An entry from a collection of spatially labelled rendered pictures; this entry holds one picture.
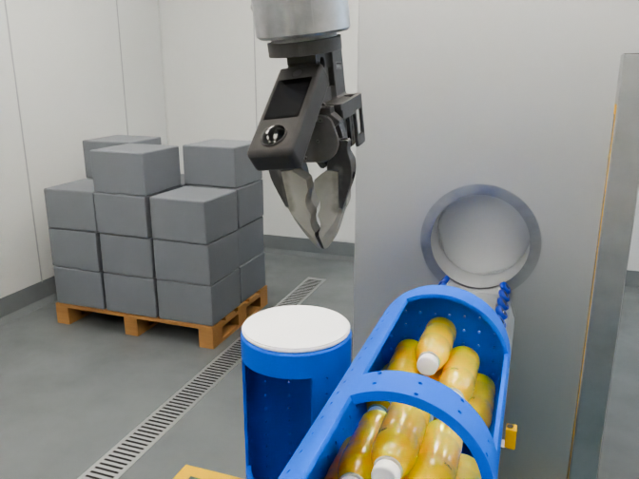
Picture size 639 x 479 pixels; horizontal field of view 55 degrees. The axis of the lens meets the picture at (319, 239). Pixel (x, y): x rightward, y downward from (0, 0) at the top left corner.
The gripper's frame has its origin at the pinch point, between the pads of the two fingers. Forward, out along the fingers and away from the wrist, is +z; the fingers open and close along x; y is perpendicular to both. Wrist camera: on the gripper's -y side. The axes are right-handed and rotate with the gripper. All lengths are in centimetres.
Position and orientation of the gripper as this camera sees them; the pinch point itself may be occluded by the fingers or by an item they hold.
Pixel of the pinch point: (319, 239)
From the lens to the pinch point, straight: 63.9
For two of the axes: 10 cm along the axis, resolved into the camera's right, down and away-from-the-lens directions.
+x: -9.2, -0.5, 3.9
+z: 1.1, 9.2, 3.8
